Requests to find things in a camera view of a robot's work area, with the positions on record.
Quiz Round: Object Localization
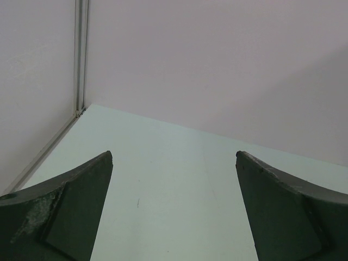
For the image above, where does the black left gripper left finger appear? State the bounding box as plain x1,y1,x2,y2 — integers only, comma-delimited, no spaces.
1,151,113,260

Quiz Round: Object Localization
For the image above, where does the aluminium left corner post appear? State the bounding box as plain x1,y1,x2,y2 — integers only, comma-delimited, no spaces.
1,1,89,194

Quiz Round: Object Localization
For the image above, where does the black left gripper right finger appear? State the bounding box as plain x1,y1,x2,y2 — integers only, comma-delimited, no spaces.
235,151,347,260

